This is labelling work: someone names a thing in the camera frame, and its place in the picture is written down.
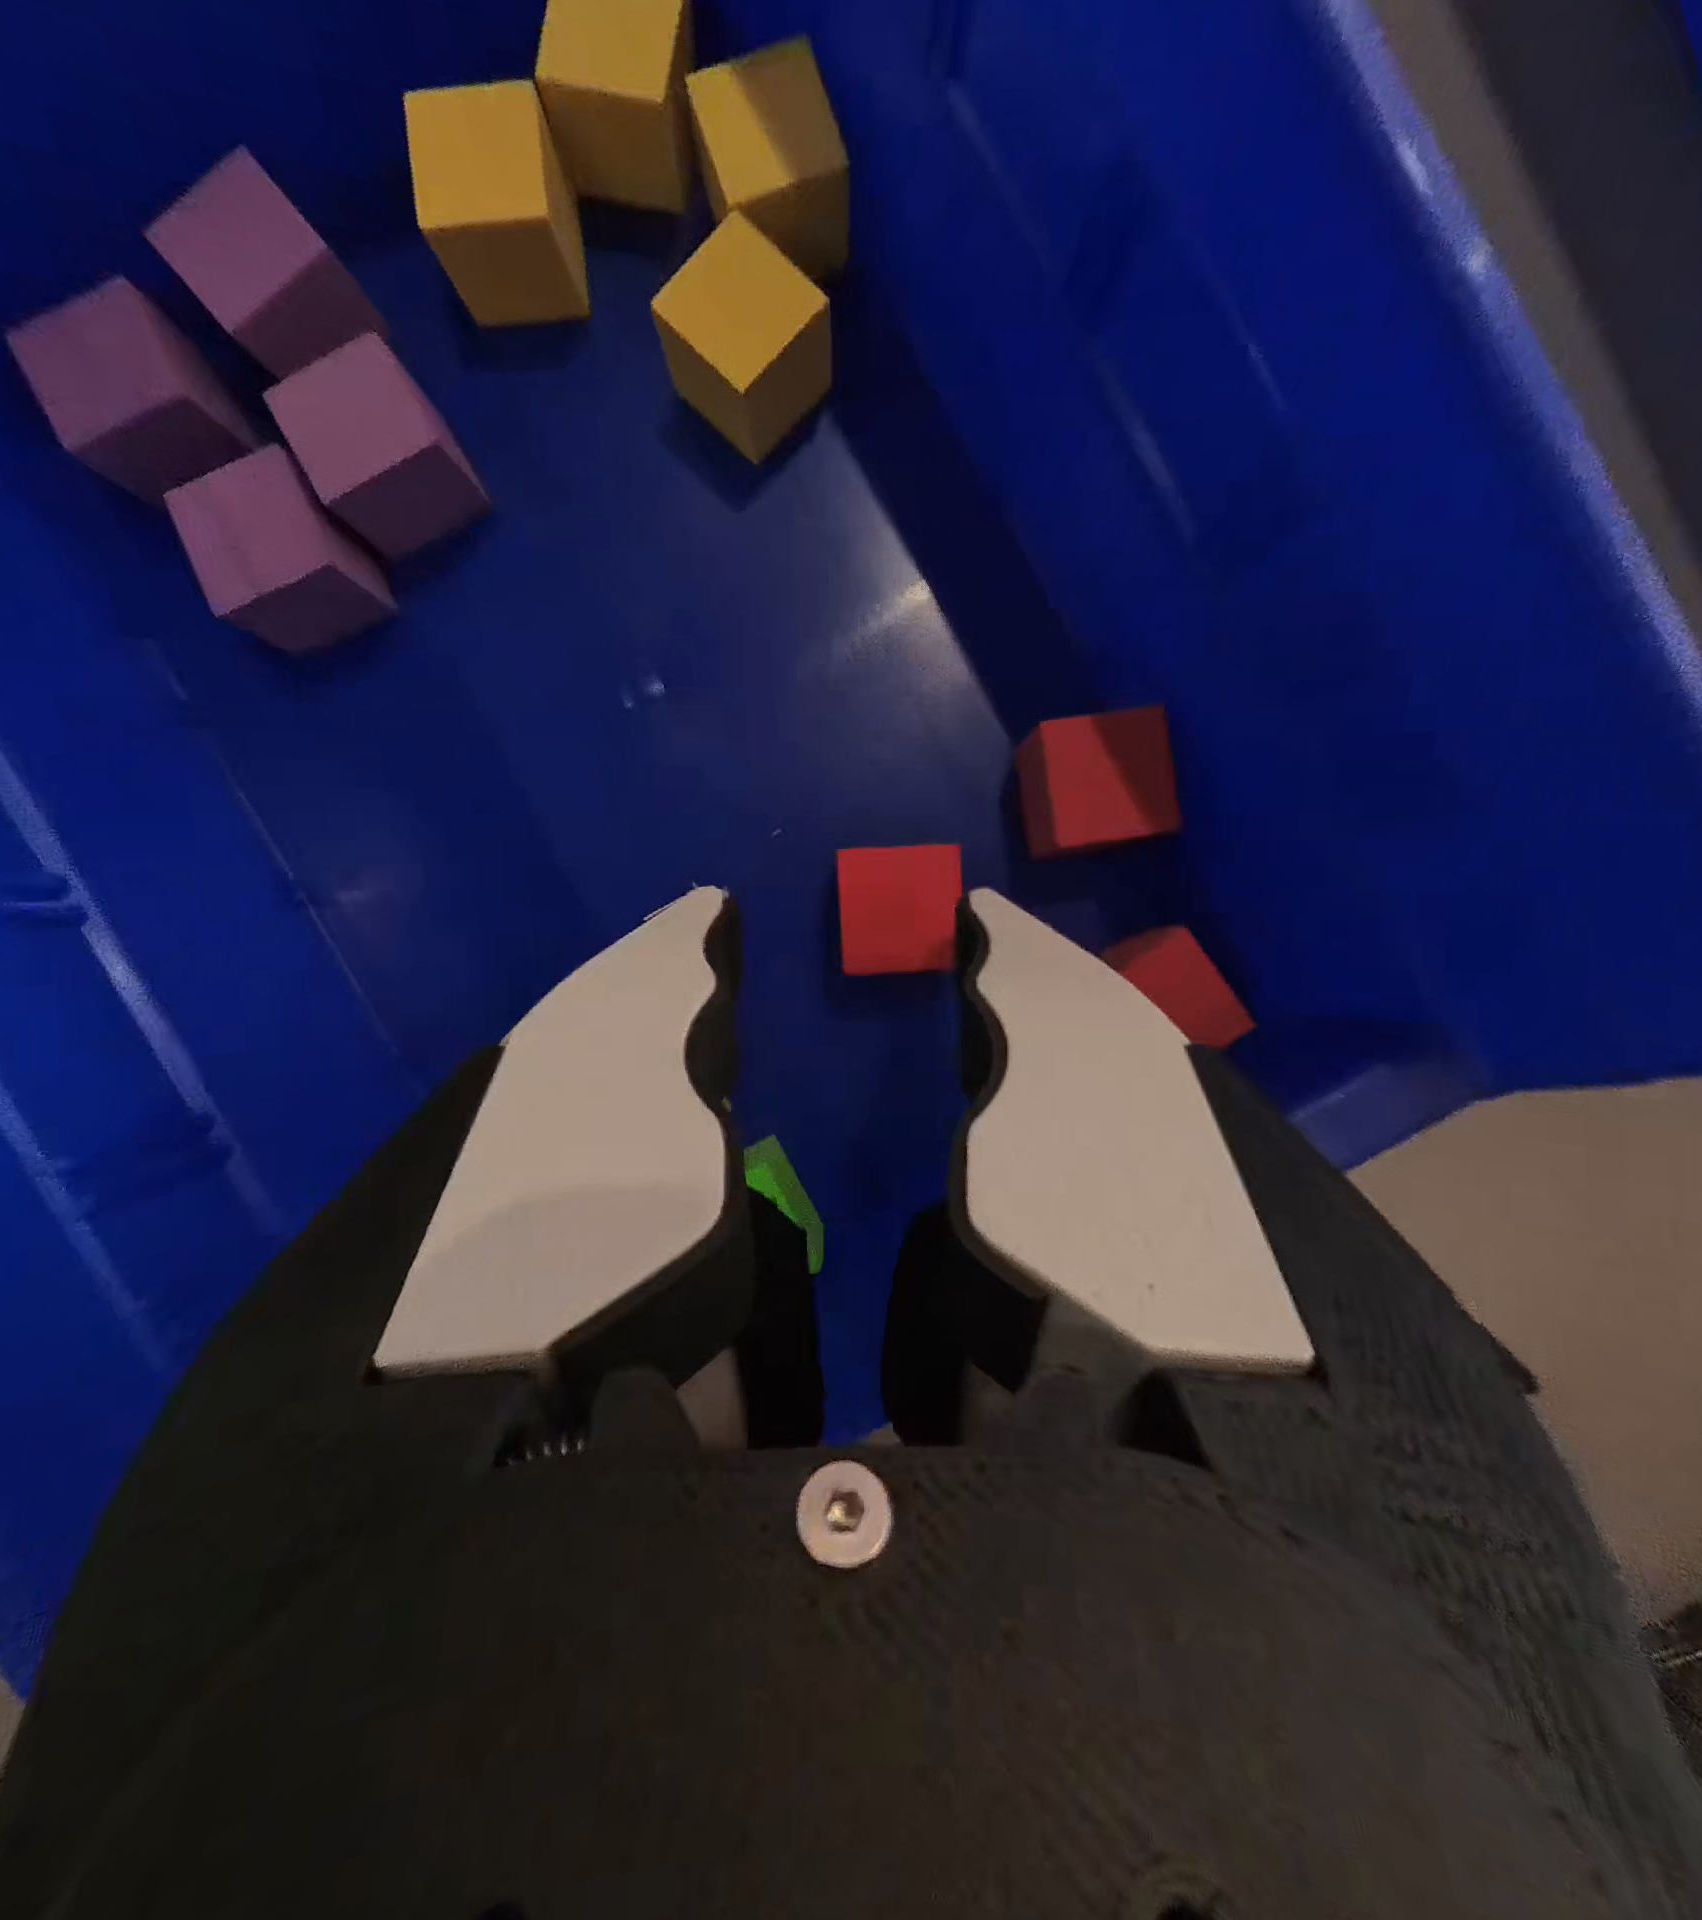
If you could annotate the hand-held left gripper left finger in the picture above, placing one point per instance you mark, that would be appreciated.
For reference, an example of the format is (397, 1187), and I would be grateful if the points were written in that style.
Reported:
(566, 1185)

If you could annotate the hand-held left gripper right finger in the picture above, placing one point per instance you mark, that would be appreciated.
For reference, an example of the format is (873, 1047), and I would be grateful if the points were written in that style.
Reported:
(1136, 1185)

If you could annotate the red wooden cube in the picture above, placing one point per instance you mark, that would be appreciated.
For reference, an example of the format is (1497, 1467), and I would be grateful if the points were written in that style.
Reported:
(896, 909)
(1099, 780)
(1181, 982)

